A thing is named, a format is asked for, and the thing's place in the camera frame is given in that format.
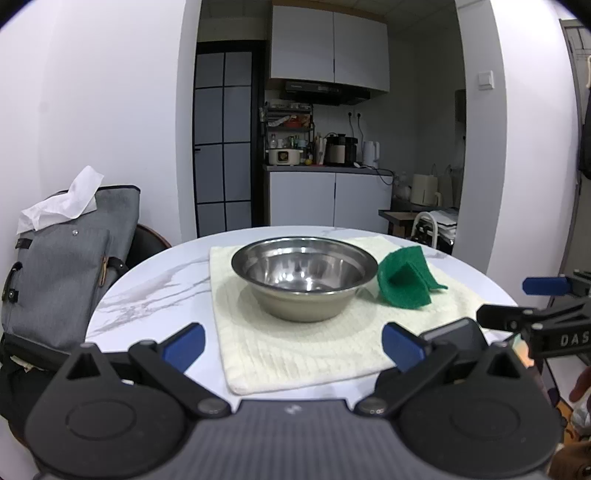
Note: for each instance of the white wall cabinet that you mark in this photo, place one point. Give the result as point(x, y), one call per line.
point(330, 46)

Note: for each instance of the white light switch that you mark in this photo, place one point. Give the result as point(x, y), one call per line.
point(485, 80)

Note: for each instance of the cream jug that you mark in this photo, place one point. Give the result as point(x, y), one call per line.
point(425, 189)

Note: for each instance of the dark brown chair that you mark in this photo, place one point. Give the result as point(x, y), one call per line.
point(150, 244)

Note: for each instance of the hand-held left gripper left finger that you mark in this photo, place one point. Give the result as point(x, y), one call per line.
point(183, 347)

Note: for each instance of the black range hood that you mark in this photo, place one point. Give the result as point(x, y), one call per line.
point(323, 91)

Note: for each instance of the black bag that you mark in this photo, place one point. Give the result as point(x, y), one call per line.
point(18, 383)

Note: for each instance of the white wall socket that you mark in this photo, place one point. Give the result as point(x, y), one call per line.
point(353, 113)

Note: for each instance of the cream white cloth mat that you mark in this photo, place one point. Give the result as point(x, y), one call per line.
point(295, 350)

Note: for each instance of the green scouring pad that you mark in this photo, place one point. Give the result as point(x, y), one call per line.
point(406, 284)

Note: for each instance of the black coffee machine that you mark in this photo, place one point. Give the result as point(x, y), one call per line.
point(339, 150)

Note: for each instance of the white tissue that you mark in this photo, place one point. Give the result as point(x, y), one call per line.
point(64, 203)

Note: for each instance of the stainless steel bowl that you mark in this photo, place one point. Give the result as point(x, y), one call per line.
point(304, 277)

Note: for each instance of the white rice cooker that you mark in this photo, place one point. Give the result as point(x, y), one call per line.
point(282, 157)

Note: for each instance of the metal kitchen rack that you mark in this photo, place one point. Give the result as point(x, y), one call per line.
point(286, 124)

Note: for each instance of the person's right hand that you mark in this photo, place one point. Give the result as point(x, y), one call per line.
point(581, 386)

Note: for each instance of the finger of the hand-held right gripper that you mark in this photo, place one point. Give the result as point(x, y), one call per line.
point(505, 317)
point(545, 286)

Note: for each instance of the white electric kettle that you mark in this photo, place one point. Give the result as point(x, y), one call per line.
point(371, 154)

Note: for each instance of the small wooden table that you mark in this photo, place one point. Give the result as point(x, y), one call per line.
point(397, 219)

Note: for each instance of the grey backpack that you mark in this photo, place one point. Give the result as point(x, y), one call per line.
point(69, 272)

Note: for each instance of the black framed glass door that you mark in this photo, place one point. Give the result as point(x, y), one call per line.
point(224, 138)

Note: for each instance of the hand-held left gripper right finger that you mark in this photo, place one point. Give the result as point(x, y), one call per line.
point(402, 347)

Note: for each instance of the white base cabinet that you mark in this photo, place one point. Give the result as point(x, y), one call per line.
point(328, 198)

